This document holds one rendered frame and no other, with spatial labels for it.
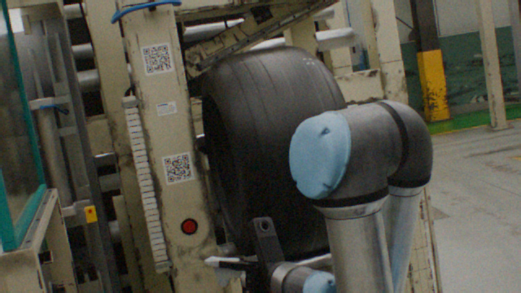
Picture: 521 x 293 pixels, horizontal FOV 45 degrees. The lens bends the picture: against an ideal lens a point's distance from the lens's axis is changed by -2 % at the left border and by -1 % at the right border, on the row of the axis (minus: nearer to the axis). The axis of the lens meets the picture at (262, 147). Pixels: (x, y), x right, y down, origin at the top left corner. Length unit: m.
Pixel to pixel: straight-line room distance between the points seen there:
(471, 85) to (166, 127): 10.45
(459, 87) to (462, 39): 0.85
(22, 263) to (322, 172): 0.42
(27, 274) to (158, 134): 0.85
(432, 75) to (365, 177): 10.20
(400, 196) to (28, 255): 0.57
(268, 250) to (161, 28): 0.70
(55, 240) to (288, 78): 0.68
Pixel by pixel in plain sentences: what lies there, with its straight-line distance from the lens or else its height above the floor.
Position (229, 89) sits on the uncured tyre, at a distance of 1.60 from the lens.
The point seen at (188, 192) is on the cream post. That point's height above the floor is 1.15.
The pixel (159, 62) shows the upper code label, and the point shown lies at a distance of 1.67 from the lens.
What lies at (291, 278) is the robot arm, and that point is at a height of 1.07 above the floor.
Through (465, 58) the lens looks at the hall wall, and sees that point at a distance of 11.86.
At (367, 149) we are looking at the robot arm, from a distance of 0.90.
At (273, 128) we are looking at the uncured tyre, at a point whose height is 1.30.
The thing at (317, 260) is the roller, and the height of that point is 0.91.
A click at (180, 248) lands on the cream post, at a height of 1.01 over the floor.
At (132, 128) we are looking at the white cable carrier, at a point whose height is 1.35.
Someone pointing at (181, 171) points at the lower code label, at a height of 1.21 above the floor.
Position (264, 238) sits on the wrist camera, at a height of 1.12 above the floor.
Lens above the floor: 1.45
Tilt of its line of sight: 7 degrees down
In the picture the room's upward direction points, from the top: 10 degrees counter-clockwise
